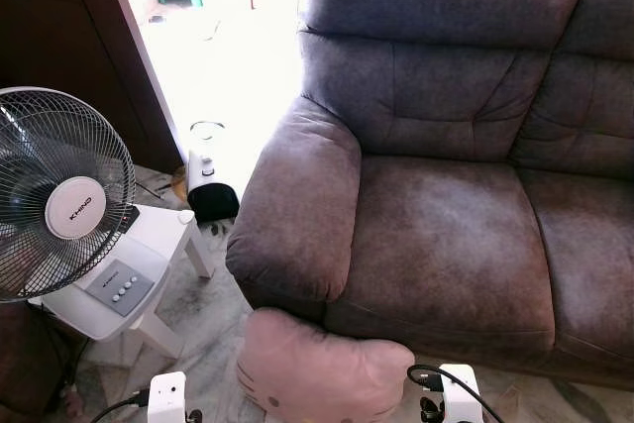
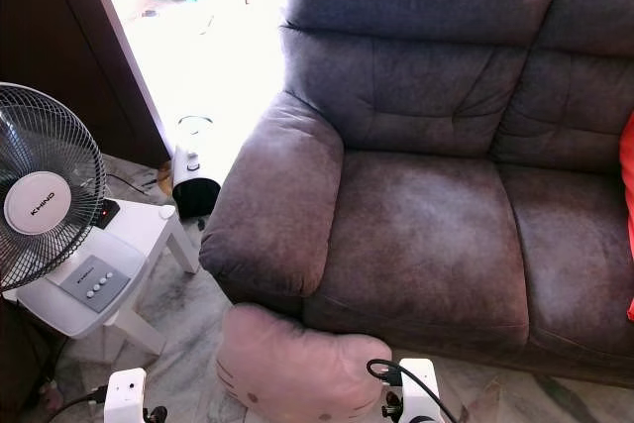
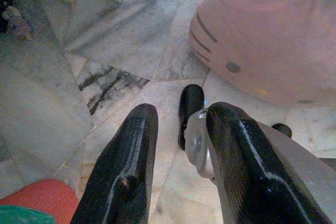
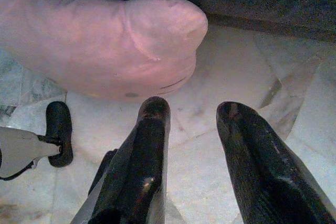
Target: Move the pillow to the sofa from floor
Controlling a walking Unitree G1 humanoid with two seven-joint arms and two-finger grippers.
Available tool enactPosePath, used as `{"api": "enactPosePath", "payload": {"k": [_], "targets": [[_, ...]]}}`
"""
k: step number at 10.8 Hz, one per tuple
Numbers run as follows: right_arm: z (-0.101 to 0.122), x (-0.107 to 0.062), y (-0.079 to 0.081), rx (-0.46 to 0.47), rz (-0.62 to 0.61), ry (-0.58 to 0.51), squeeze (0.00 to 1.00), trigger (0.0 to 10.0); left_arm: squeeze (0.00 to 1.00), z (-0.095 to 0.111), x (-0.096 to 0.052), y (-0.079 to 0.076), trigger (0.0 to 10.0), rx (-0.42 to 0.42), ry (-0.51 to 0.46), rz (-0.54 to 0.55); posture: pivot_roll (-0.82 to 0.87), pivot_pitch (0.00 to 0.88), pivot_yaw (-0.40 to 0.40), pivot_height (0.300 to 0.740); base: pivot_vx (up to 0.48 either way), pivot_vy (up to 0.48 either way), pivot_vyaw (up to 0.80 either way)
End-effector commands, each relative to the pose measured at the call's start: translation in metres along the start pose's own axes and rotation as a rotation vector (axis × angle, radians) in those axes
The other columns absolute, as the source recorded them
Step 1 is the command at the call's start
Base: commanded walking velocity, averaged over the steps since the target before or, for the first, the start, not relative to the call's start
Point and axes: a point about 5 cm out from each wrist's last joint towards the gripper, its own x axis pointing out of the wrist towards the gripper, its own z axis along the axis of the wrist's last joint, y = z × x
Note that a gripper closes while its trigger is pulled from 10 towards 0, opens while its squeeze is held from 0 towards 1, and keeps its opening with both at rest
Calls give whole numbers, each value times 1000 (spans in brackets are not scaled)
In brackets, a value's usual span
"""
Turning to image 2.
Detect red cushion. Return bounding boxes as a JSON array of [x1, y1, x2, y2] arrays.
[[619, 111, 634, 323]]

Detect thin black floor cable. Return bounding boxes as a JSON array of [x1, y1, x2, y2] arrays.
[[104, 173, 159, 196]]

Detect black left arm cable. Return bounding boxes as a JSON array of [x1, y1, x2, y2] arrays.
[[50, 386, 108, 423]]

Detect brown suede sofa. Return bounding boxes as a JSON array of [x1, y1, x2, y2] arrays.
[[200, 0, 634, 389]]

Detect dark brown wooden door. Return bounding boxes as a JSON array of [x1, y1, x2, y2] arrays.
[[0, 0, 171, 168]]

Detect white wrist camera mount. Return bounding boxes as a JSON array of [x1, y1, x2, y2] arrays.
[[104, 369, 148, 423], [399, 359, 444, 423]]

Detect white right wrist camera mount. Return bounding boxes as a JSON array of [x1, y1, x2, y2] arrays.
[[399, 359, 444, 423]]

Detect dark brown furniture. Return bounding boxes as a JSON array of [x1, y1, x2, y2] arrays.
[[0, 299, 60, 416]]

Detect white and black floor appliance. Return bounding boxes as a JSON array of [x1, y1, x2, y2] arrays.
[[170, 116, 223, 218]]

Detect black power strip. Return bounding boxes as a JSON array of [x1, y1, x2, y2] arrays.
[[94, 199, 122, 230]]

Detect pink cat face pillow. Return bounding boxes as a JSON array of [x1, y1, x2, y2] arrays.
[[216, 302, 394, 423]]

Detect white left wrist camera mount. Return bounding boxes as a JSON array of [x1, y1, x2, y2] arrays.
[[104, 369, 148, 423]]

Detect white fan with black grille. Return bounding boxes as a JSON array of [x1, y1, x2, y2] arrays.
[[0, 82, 133, 315]]

